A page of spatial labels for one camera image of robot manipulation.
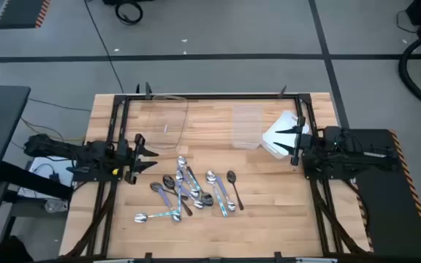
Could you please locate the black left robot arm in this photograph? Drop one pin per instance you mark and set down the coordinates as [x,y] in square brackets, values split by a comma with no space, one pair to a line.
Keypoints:
[86,151]

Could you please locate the white plastic bin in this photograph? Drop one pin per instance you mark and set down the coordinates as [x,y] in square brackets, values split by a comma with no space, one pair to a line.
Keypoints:
[269,139]

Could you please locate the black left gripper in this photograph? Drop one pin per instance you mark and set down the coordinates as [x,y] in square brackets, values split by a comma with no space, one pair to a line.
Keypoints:
[134,160]

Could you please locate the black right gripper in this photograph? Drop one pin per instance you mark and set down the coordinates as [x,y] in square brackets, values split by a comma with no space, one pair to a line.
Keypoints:
[301,141]

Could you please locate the small hazard-striped black mat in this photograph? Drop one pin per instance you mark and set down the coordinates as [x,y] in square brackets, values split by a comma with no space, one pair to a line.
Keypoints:
[17,14]

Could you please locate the clear plastic bin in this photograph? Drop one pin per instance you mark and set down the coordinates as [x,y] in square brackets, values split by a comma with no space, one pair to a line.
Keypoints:
[170,109]

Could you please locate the black support beam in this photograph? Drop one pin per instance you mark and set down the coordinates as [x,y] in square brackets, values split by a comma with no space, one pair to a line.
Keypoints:
[35,180]

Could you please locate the black aluminium table frame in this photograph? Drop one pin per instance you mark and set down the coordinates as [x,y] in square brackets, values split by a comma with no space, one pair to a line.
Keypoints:
[214,96]

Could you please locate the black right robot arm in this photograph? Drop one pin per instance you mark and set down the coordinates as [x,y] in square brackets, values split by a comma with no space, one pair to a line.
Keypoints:
[342,153]

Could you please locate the clear plastic bottle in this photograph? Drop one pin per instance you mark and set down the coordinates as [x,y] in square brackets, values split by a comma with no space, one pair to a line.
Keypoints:
[55,205]

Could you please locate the large hazard-striped black mat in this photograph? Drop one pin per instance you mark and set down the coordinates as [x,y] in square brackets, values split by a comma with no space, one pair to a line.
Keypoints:
[389,212]

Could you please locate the frosted translucent plastic bin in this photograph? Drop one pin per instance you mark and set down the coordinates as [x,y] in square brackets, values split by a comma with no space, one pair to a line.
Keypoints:
[247,124]

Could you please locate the white paper sheet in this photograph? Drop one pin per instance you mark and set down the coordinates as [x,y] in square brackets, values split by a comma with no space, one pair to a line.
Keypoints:
[38,168]

